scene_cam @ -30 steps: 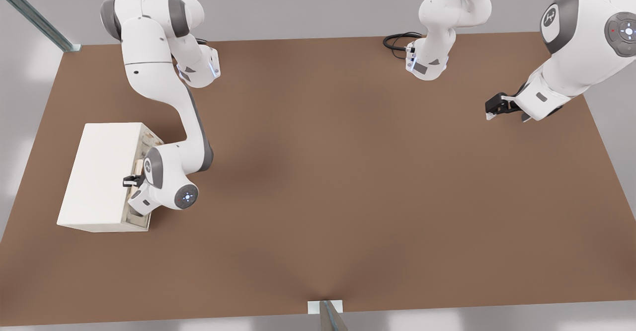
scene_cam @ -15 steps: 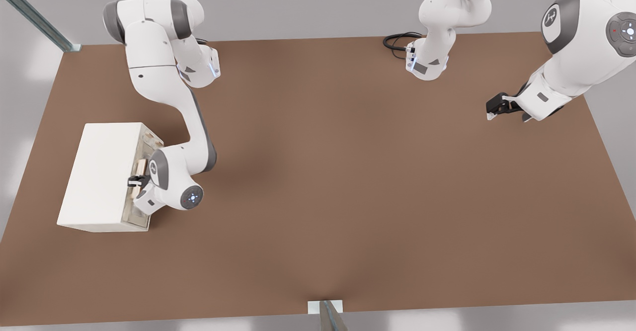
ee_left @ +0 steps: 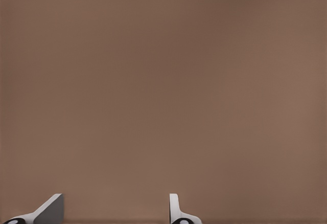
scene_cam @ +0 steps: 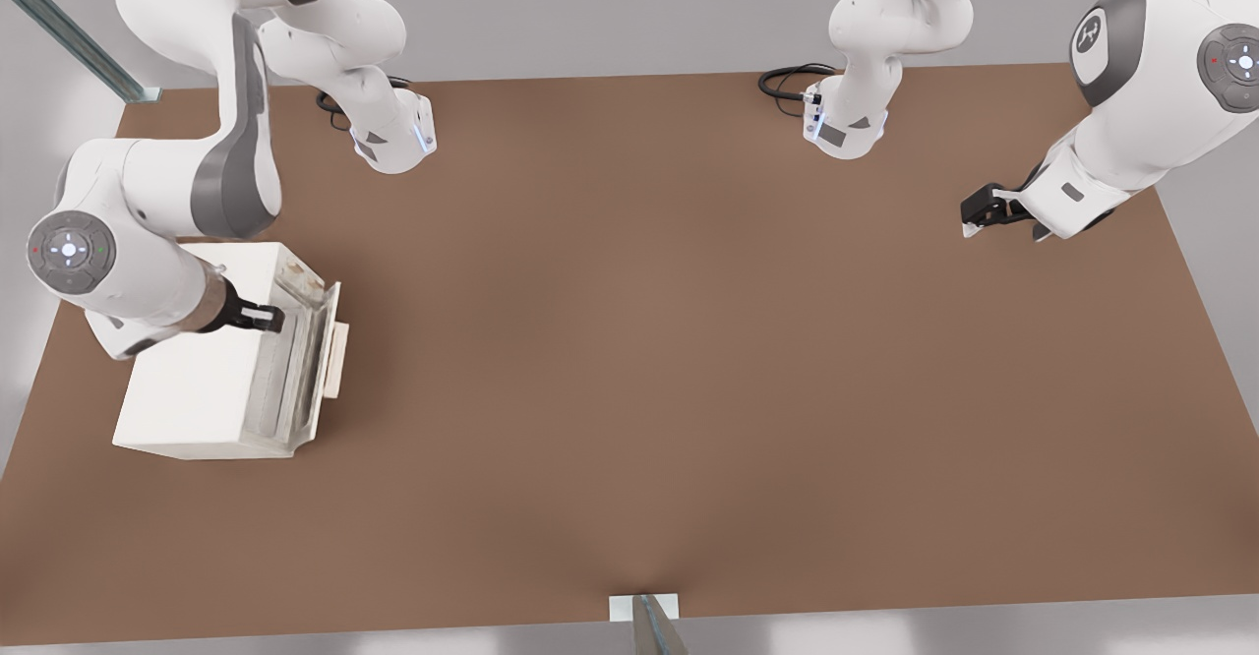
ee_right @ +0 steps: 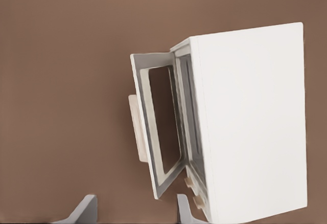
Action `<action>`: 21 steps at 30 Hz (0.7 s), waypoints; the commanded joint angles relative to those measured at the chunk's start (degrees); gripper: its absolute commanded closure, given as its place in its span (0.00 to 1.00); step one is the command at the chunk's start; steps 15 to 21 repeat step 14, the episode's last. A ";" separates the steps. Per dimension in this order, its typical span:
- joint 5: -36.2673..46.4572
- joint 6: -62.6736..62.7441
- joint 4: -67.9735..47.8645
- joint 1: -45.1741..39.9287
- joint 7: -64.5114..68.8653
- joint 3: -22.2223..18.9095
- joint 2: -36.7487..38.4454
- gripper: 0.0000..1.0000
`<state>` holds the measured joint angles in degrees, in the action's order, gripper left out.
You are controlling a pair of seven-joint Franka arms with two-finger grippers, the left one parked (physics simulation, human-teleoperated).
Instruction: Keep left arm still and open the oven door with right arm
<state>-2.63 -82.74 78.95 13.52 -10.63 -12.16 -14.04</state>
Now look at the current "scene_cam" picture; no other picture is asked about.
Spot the white oven with door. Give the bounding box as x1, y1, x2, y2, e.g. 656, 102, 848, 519
112, 241, 351, 461

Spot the black cable loop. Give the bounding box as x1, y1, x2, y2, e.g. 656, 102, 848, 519
757, 63, 839, 120
315, 75, 414, 133

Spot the silver frame post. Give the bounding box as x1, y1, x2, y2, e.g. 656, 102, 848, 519
609, 593, 689, 655
0, 0, 163, 105

